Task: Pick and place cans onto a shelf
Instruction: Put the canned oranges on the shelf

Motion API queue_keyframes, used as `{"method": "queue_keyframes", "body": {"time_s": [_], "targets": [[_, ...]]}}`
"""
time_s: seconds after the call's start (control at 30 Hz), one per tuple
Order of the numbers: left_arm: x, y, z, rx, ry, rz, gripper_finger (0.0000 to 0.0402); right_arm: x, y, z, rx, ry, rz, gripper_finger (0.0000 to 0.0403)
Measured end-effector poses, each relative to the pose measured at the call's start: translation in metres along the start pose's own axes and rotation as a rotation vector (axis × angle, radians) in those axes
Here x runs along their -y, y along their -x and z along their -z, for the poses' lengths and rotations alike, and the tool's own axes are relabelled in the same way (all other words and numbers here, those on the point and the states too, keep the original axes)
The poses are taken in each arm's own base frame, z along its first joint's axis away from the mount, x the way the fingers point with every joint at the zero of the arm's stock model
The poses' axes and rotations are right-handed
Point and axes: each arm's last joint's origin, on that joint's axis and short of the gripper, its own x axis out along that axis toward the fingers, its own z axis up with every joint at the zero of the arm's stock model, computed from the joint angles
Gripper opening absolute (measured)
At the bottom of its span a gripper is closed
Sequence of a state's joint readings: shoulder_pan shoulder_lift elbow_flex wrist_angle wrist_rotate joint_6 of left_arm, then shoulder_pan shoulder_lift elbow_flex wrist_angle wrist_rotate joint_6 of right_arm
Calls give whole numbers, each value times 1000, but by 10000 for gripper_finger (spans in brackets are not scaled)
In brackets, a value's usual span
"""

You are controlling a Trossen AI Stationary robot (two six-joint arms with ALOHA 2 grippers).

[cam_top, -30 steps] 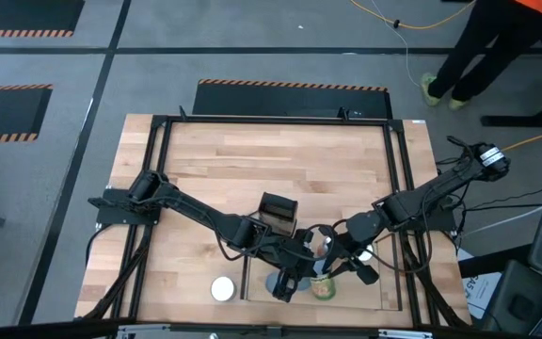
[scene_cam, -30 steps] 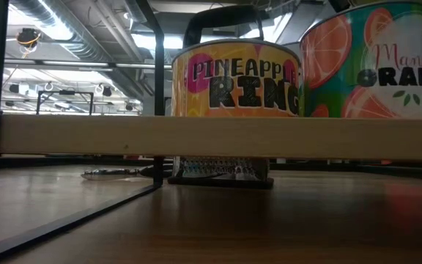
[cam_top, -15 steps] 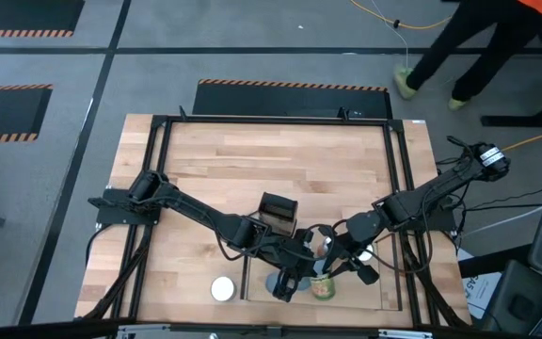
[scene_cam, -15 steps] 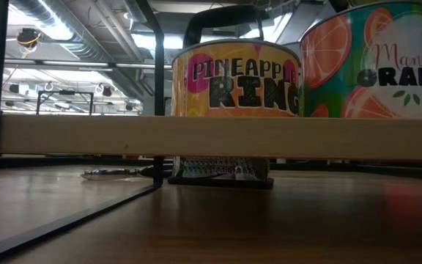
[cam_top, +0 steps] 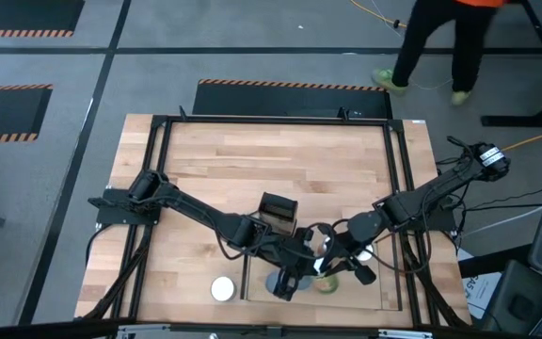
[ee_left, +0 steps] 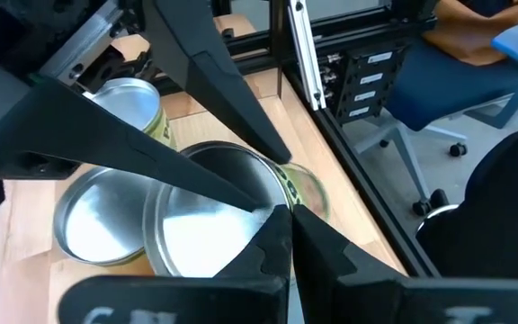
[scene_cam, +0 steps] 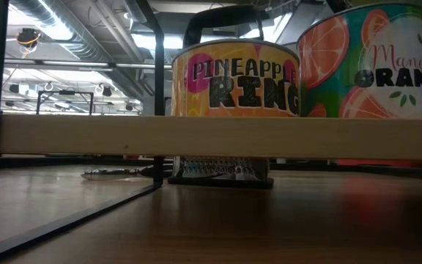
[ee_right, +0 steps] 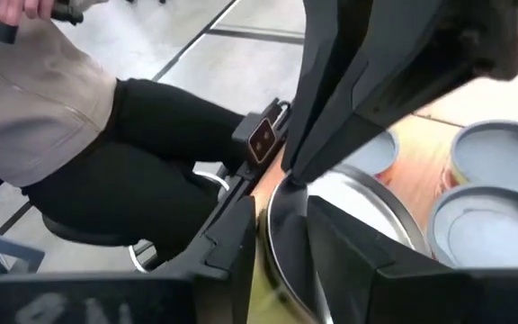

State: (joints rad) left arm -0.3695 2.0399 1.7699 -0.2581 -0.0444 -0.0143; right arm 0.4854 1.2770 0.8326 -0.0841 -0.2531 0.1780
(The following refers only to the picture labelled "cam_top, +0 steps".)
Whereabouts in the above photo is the black hazard-striped floor mat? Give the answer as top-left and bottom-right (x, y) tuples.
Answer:
(0, 83), (55, 145)
(0, 0), (87, 39)
(191, 78), (393, 120)

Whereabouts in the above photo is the thin white floor cable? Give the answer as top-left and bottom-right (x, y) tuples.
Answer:
(369, 0), (455, 95)

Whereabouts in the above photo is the person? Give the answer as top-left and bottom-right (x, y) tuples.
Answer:
(372, 0), (512, 107)

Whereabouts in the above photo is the white paper sheet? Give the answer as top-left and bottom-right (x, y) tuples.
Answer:
(456, 248), (491, 321)

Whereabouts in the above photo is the metal box grater black handle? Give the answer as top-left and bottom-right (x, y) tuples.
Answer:
(256, 190), (299, 236)

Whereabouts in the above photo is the yellow cable with plug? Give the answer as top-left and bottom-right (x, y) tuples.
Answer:
(501, 121), (542, 153)

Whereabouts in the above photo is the yellow pineapple rings can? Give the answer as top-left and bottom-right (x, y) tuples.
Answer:
(264, 270), (313, 292)

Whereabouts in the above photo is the black table frame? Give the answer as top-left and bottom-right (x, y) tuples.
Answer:
(75, 105), (472, 339)

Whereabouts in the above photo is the black desk frame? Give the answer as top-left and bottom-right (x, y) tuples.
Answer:
(480, 0), (542, 128)

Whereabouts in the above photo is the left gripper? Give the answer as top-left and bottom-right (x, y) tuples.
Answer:
(263, 234), (322, 302)

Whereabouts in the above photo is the black cable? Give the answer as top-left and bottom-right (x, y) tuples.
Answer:
(458, 186), (542, 213)

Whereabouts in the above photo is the grey case with keyboard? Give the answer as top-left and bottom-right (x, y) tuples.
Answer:
(481, 259), (542, 339)

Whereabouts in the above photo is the yellow floor cable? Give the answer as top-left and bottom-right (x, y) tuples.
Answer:
(349, 0), (408, 28)

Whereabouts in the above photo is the tin can with pale lid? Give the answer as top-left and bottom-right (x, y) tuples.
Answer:
(210, 275), (237, 303)

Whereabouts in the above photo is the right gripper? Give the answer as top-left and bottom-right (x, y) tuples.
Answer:
(325, 233), (378, 286)

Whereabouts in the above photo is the black desk leg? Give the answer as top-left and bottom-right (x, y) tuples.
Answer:
(458, 244), (534, 279)

